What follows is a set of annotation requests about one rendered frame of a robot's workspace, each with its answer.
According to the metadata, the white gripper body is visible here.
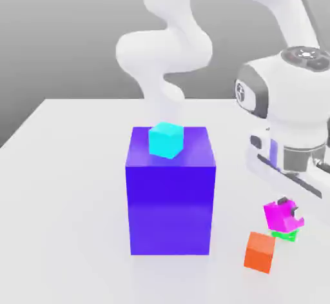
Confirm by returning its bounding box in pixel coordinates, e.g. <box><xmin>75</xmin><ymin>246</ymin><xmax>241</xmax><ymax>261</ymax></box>
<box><xmin>244</xmin><ymin>147</ymin><xmax>330</xmax><ymax>208</ymax></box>

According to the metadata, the small magenta cube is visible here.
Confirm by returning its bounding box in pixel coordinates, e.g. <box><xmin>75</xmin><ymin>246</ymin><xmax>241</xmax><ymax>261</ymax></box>
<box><xmin>262</xmin><ymin>199</ymin><xmax>306</xmax><ymax>233</ymax></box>

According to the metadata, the small green cube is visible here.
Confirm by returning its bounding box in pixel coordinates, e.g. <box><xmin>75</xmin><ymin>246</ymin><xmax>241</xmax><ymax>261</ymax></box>
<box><xmin>270</xmin><ymin>228</ymin><xmax>297</xmax><ymax>243</ymax></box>

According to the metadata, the small orange cube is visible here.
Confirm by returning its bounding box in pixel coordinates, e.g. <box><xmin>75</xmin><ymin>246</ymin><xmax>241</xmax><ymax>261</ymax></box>
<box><xmin>244</xmin><ymin>231</ymin><xmax>277</xmax><ymax>275</ymax></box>

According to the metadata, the small cyan cube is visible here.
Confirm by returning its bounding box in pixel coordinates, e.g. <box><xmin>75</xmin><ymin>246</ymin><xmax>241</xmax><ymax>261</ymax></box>
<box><xmin>148</xmin><ymin>121</ymin><xmax>185</xmax><ymax>160</ymax></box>

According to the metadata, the large blue box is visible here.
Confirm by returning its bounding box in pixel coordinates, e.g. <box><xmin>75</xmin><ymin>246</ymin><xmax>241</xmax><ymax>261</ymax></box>
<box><xmin>124</xmin><ymin>126</ymin><xmax>217</xmax><ymax>256</ymax></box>

